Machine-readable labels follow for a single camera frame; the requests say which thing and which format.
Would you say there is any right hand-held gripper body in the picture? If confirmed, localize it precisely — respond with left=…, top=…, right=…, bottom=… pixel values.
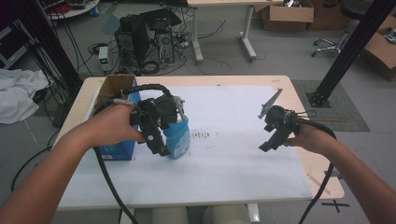
left=258, top=105, right=301, bottom=153

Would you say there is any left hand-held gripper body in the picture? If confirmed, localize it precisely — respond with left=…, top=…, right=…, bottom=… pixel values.
left=130, top=93, right=181, bottom=158

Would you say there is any blue plastic bottle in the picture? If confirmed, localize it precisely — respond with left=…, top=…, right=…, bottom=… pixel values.
left=163, top=115, right=191, bottom=161

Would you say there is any blue cardboard box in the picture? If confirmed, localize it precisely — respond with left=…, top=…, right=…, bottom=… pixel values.
left=89, top=74, right=140, bottom=161

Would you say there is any person's right hand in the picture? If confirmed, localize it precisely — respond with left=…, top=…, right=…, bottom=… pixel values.
left=283, top=123, right=336, bottom=156

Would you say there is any person's left hand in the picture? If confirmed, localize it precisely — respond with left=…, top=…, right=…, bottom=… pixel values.
left=88, top=104, right=146, bottom=147

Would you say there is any white paper sheet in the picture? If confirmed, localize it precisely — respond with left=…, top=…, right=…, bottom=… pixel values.
left=57, top=84, right=314, bottom=209

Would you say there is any dark grey floor mat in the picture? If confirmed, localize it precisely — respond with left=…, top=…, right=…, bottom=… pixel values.
left=290, top=78, right=372, bottom=133

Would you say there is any black computer tower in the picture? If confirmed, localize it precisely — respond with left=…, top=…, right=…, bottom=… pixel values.
left=113, top=7, right=183, bottom=68

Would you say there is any small white power supply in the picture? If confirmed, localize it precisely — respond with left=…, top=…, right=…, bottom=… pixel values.
left=97, top=46, right=110, bottom=73

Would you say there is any open brown cardboard box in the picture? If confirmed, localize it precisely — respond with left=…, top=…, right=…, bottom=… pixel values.
left=261, top=0, right=316, bottom=32

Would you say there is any black office chair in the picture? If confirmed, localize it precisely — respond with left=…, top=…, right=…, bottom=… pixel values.
left=311, top=0, right=375, bottom=59

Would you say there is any large brown cardboard box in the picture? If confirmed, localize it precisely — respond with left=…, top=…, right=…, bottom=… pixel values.
left=361, top=14, right=396, bottom=82

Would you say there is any round white table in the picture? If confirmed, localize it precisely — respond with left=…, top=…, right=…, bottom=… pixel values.
left=39, top=0, right=101, bottom=21

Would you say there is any white cloth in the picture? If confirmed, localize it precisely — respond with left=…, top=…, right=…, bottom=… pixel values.
left=0, top=68, right=50, bottom=125

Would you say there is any white desk frame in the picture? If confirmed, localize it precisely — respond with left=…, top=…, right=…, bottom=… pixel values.
left=186, top=0, right=285, bottom=64

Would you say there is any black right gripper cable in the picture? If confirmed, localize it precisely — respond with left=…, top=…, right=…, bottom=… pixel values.
left=292, top=116, right=338, bottom=224

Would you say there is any black metal post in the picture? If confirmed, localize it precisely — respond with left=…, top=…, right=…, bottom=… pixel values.
left=305, top=0, right=396, bottom=108

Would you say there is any black stand with cables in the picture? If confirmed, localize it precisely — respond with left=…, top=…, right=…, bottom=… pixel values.
left=12, top=0, right=84, bottom=94

